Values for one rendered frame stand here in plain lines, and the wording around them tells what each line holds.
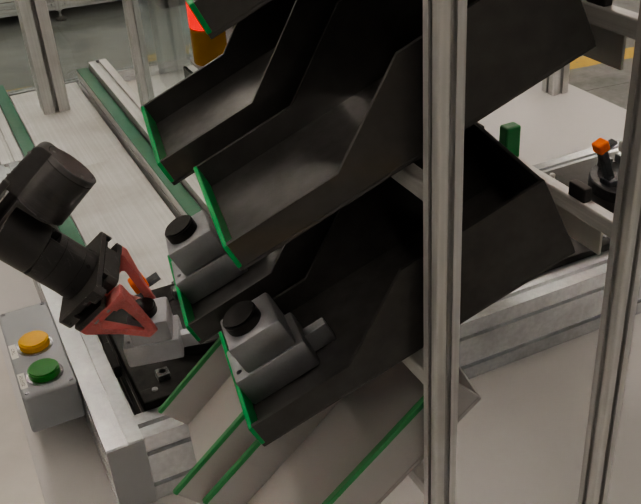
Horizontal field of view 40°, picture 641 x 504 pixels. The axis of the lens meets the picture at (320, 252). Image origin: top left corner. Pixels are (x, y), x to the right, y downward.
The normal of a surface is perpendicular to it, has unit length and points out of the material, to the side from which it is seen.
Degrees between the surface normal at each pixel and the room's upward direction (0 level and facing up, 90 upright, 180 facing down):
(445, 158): 90
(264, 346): 90
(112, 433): 0
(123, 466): 90
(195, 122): 25
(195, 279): 91
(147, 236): 0
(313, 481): 45
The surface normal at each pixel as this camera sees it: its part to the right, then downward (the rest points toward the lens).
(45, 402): 0.44, 0.44
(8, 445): -0.07, -0.85
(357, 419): -0.73, -0.47
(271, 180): -0.47, -0.69
